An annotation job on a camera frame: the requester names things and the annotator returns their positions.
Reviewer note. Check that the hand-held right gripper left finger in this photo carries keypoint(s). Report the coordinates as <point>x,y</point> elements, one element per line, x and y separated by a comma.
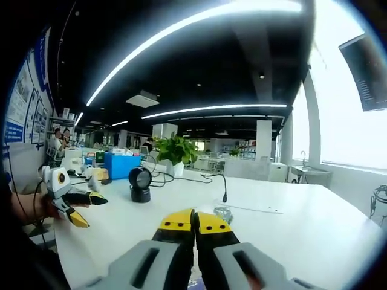
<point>133,269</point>

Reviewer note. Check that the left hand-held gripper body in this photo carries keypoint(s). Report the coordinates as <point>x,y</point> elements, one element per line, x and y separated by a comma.
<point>57,181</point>

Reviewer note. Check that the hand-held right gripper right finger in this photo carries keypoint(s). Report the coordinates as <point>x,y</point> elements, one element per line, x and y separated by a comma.
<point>266,272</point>

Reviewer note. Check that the person's left hand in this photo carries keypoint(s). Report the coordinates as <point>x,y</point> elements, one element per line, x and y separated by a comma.
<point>50,211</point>

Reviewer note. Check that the black mouse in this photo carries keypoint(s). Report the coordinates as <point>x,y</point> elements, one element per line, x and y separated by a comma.
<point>72,172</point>

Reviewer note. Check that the white handheld device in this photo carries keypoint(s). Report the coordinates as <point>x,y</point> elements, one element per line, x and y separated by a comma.
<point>93,182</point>

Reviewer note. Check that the yellowish bag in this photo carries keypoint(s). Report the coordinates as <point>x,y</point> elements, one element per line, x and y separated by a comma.
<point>101,173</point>

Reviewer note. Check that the green box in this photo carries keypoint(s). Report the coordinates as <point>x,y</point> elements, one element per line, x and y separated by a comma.
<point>100,158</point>

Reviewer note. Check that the white table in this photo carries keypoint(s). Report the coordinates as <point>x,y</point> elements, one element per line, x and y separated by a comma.
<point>272,226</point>

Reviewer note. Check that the blue plastic box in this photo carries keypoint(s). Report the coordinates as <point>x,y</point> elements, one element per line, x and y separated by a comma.
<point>121,166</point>

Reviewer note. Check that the black barcode scanner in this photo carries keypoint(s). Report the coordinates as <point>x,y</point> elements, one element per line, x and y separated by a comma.
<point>140,184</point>

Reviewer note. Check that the grey storage shelf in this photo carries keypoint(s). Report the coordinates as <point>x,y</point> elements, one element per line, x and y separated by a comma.
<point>65,121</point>

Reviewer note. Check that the white power strip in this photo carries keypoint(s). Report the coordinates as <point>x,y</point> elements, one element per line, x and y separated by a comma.
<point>257,209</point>

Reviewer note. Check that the short white ceiling light strip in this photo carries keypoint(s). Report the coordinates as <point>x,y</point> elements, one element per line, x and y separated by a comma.
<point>79,119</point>

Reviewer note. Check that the person's dark clothing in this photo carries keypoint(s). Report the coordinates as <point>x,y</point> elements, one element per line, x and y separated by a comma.
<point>27,266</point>

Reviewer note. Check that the green potted plant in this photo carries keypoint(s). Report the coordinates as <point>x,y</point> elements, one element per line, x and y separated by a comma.
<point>175,151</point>

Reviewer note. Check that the steel sink with faucet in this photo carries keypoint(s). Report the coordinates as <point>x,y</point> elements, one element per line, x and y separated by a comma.
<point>308,170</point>

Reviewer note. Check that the white ceiling air vent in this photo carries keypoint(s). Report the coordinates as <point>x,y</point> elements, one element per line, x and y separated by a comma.
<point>142,99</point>

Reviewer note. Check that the long white ceiling light strip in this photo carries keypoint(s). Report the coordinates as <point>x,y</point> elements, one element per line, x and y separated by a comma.
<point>151,45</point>

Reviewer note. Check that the blue and white wall poster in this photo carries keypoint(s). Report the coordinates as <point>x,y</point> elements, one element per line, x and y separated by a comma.
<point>27,105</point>

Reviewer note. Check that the black wall monitor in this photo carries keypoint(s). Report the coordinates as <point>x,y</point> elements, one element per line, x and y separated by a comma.
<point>369,75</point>

